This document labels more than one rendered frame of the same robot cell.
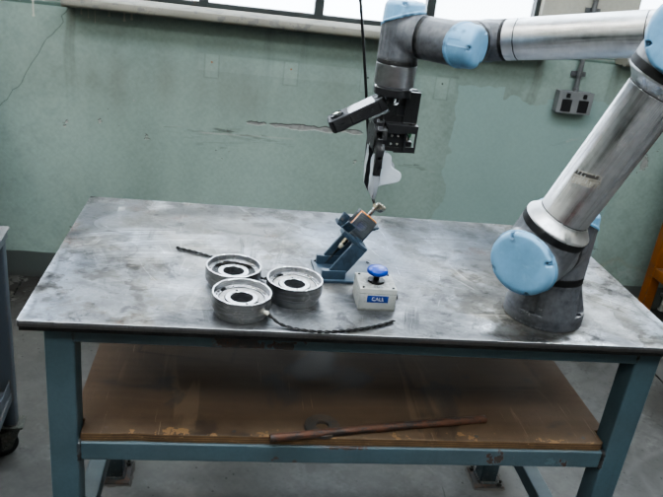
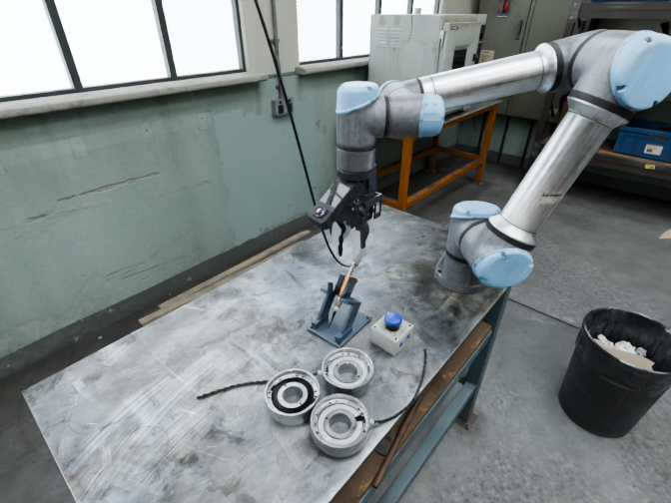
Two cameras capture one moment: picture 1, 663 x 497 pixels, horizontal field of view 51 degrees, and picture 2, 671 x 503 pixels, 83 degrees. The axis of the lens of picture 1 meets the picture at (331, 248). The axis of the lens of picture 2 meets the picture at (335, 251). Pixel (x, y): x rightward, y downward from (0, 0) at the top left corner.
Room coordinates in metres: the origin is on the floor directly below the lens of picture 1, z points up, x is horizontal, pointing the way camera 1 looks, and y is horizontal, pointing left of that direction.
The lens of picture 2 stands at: (0.78, 0.41, 1.45)
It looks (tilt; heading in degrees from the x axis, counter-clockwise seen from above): 32 degrees down; 321
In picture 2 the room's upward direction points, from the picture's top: straight up
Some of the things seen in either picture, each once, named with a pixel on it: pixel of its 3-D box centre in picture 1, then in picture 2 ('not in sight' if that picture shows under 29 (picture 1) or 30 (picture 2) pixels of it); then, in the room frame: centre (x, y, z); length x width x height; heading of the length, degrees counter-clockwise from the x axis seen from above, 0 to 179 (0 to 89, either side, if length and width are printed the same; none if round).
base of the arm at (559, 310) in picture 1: (548, 290); (464, 263); (1.24, -0.43, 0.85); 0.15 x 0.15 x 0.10
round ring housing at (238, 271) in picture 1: (233, 274); (293, 397); (1.20, 0.18, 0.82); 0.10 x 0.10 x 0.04
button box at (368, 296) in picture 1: (377, 291); (392, 331); (1.19, -0.10, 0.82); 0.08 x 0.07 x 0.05; 99
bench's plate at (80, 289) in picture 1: (353, 267); (332, 312); (1.36, -0.05, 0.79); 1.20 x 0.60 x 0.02; 99
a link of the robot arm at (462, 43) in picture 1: (455, 42); (408, 114); (1.28, -0.17, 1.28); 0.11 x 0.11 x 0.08; 55
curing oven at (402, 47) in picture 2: not in sight; (427, 67); (2.71, -2.01, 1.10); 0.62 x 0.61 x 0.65; 99
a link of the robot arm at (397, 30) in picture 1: (403, 33); (358, 116); (1.32, -0.08, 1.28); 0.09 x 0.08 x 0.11; 55
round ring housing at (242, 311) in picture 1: (241, 301); (339, 425); (1.09, 0.15, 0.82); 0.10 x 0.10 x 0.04
